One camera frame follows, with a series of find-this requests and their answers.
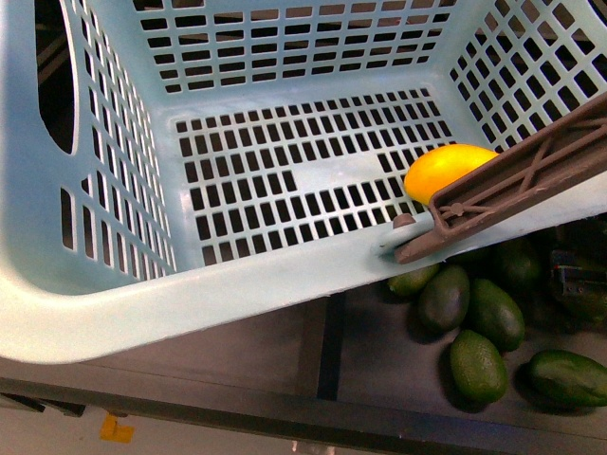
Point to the brown basket handle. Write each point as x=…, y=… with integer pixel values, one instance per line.
x=556, y=176

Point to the yellow mango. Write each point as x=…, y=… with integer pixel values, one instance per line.
x=440, y=167

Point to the light blue plastic basket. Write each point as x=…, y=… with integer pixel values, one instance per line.
x=230, y=158

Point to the green avocado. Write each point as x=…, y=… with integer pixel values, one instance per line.
x=410, y=283
x=477, y=367
x=568, y=379
x=444, y=302
x=516, y=265
x=495, y=315

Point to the yellow floor tape marker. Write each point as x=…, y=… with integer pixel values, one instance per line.
x=113, y=431

